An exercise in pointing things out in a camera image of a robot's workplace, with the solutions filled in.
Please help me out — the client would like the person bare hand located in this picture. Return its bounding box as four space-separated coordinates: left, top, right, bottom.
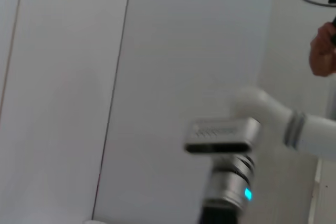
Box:
309 20 336 78

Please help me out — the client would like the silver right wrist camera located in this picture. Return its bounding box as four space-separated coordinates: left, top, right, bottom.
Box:
183 118 263 154

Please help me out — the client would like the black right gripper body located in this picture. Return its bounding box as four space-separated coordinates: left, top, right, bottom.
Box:
198 199 240 224

